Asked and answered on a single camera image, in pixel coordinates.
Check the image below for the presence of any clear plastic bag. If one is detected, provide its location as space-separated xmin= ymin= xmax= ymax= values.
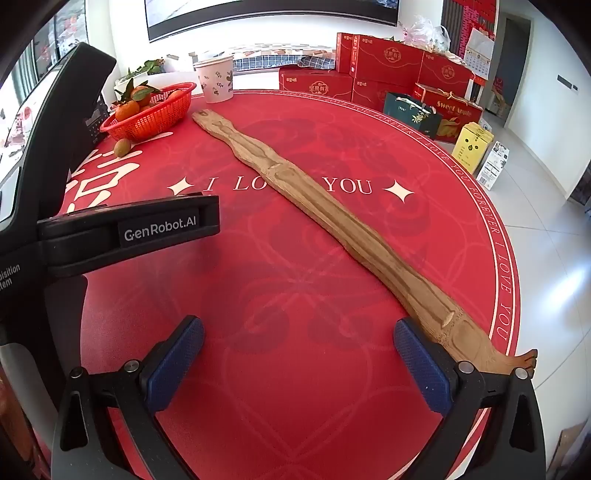
xmin=399 ymin=15 xmax=451 ymax=54

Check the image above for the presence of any small white carton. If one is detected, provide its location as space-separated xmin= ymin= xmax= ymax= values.
xmin=475 ymin=141 xmax=510 ymax=190

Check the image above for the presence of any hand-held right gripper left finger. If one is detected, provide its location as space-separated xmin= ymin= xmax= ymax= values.
xmin=50 ymin=315 xmax=205 ymax=480

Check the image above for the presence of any wall calendar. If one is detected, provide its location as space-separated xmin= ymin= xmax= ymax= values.
xmin=464 ymin=28 xmax=493 ymax=82

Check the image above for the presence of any dark green gift bag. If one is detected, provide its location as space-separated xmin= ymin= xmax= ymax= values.
xmin=383 ymin=92 xmax=443 ymax=140

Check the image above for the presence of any glass display cabinet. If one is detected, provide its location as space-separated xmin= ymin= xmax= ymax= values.
xmin=9 ymin=0 xmax=88 ymax=97

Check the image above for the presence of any red apple gift box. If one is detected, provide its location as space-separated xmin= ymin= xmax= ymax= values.
xmin=413 ymin=83 xmax=484 ymax=142

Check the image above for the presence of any white patterned paper cup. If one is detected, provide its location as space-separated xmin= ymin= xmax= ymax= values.
xmin=193 ymin=54 xmax=235 ymax=103

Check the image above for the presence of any heap of leafy tangerines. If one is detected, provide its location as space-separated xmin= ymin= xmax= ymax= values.
xmin=113 ymin=78 xmax=186 ymax=123

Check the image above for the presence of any yellow carton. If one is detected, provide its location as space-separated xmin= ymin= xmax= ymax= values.
xmin=451 ymin=122 xmax=495 ymax=174

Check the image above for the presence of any red plastic basket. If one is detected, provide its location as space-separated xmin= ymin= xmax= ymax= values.
xmin=100 ymin=82 xmax=197 ymax=142

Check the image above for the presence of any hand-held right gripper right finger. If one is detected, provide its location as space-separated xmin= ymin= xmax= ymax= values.
xmin=394 ymin=318 xmax=550 ymax=480

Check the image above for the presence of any red wall decoration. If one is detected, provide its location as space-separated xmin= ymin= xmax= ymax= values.
xmin=441 ymin=0 xmax=500 ymax=43

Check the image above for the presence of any long bamboo back scratcher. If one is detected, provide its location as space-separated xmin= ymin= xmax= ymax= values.
xmin=191 ymin=110 xmax=539 ymax=376

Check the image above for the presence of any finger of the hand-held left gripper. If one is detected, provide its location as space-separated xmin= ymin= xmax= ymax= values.
xmin=115 ymin=194 xmax=221 ymax=237

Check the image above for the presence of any checkered cloth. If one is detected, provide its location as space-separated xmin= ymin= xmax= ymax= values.
xmin=231 ymin=47 xmax=338 ymax=71

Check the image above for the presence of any green potted plant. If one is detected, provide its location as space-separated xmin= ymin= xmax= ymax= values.
xmin=126 ymin=58 xmax=165 ymax=78

